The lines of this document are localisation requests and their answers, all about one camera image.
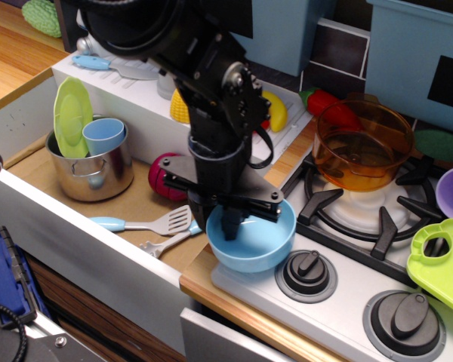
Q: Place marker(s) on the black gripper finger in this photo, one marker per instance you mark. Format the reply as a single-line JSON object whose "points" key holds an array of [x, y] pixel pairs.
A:
{"points": [[231, 220], [201, 207]]}

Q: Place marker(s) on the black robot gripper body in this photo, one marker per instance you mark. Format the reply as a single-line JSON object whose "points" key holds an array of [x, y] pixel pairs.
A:
{"points": [[230, 178]]}

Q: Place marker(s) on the light blue plastic bowl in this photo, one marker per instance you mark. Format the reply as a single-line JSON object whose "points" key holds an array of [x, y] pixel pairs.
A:
{"points": [[259, 244]]}

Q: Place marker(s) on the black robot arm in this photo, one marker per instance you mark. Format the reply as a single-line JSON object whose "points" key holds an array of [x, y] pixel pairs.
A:
{"points": [[224, 100]]}

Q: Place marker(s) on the magenta toy beet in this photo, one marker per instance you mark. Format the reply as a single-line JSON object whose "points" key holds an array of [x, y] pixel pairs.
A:
{"points": [[156, 182]]}

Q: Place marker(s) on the yellow toy corn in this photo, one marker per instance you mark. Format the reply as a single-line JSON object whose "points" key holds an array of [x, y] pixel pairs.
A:
{"points": [[178, 108]]}

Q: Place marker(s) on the yellow toy banana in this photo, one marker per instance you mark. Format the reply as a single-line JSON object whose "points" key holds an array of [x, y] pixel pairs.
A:
{"points": [[278, 113]]}

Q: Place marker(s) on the left black stove knob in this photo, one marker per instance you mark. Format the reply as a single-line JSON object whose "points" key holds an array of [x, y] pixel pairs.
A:
{"points": [[306, 276]]}

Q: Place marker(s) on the black stove knob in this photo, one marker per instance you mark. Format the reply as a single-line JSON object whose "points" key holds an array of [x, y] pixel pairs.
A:
{"points": [[306, 276], [403, 326]]}

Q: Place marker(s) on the steel toy pot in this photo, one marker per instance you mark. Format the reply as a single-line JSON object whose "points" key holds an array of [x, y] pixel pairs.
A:
{"points": [[93, 178]]}

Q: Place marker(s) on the grey toy faucet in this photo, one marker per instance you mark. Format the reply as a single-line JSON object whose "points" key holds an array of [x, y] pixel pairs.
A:
{"points": [[165, 85]]}

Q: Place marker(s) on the red toy pepper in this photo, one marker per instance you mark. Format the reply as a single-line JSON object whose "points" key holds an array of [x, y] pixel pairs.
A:
{"points": [[322, 104]]}

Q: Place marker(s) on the light blue plastic cup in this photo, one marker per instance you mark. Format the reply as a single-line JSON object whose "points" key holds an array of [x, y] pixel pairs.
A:
{"points": [[103, 135]]}

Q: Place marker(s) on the black stove burner grate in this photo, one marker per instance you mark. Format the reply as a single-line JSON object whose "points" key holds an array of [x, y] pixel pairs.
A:
{"points": [[373, 228]]}

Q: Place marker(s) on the orange transparent plastic pot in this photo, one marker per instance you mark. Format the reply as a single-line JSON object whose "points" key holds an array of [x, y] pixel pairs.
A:
{"points": [[360, 144]]}

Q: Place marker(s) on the green plastic plate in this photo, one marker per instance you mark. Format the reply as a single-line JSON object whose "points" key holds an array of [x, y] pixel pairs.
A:
{"points": [[72, 112]]}

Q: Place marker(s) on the white toy mixer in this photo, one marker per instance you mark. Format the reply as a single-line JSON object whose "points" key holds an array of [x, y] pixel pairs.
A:
{"points": [[87, 44]]}

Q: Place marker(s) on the right black stove knob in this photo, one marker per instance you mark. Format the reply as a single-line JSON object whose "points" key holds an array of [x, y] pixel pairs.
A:
{"points": [[403, 326]]}

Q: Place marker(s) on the blue plastic case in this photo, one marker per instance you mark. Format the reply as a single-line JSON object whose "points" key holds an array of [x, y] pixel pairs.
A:
{"points": [[18, 291]]}

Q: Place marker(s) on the dark green round sponge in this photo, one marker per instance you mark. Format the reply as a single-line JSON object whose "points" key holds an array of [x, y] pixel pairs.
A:
{"points": [[436, 144]]}

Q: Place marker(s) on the green plastic cutting board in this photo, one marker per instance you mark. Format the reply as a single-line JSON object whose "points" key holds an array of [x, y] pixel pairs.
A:
{"points": [[433, 273]]}

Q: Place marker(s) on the blue toy microwave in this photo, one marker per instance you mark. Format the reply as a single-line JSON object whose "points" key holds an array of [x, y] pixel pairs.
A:
{"points": [[410, 59]]}

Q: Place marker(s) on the green knitted cloth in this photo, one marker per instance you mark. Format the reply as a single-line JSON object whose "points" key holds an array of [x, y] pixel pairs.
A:
{"points": [[42, 16]]}

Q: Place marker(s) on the blue handled toy spatula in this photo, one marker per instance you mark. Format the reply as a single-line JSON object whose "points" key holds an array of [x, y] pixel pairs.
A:
{"points": [[175, 221]]}

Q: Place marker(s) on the blue handled toy pasta fork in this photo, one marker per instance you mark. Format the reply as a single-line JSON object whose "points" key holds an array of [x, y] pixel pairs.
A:
{"points": [[156, 250]]}

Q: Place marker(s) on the blue handled toy knife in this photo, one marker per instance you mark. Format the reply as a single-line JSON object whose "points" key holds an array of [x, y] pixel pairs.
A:
{"points": [[101, 64]]}

